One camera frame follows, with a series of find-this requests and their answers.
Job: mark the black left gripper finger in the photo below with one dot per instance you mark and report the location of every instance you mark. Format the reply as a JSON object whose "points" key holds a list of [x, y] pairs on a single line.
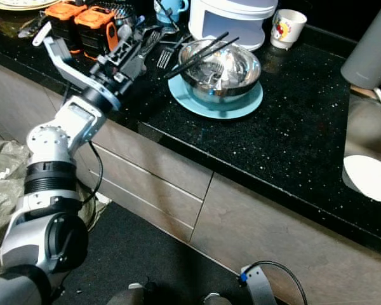
{"points": [[128, 39], [147, 46]]}

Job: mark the steel bowl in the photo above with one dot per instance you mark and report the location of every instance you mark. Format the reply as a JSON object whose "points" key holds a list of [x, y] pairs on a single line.
{"points": [[222, 70]]}

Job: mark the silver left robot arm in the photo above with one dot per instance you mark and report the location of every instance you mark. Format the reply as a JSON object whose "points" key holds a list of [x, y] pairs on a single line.
{"points": [[54, 143]]}

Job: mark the metal fork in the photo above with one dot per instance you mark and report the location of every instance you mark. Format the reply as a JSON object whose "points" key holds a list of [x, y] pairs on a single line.
{"points": [[165, 57]]}

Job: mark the blue mug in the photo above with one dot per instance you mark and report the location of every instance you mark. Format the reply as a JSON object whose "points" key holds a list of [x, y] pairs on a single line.
{"points": [[171, 7]]}

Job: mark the translucent white water container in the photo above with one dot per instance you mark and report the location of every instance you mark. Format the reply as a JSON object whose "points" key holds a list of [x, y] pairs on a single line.
{"points": [[232, 22]]}

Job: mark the teal plate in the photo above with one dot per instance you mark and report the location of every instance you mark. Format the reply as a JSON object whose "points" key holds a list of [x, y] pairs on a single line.
{"points": [[235, 109]]}

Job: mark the brown drawer front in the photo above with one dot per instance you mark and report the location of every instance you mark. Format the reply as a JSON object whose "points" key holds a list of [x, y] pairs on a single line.
{"points": [[152, 198], [165, 168]]}

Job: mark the yellow patterned plate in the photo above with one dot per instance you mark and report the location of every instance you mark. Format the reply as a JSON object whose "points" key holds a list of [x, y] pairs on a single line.
{"points": [[19, 4]]}

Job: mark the white cartoon print cup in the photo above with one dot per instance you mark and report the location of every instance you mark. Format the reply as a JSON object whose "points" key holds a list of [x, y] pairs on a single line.
{"points": [[289, 28]]}

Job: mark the green plastic bag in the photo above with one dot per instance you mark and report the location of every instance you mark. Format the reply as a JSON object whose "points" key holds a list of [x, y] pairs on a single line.
{"points": [[3, 190]]}

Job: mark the black floor mat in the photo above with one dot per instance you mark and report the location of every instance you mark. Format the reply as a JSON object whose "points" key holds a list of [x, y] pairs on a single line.
{"points": [[152, 260]]}

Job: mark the grey thermos flask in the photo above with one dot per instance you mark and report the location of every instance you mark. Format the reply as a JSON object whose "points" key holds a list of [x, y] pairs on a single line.
{"points": [[371, 54]]}

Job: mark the steel sink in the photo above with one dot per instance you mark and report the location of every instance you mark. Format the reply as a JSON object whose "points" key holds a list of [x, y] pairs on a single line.
{"points": [[359, 127]]}

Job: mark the wide brown cabinet panel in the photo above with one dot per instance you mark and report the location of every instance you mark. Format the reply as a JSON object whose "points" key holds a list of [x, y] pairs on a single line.
{"points": [[279, 248]]}

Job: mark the grey robot right foot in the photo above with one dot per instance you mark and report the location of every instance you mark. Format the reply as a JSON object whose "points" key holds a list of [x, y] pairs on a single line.
{"points": [[213, 300]]}

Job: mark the white plate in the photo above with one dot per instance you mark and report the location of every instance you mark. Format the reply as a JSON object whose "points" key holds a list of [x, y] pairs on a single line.
{"points": [[368, 178]]}

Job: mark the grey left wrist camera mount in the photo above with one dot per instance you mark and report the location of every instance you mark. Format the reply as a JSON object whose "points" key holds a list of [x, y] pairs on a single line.
{"points": [[66, 67]]}

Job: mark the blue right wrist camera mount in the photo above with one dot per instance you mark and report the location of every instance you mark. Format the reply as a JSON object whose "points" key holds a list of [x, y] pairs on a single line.
{"points": [[260, 289]]}

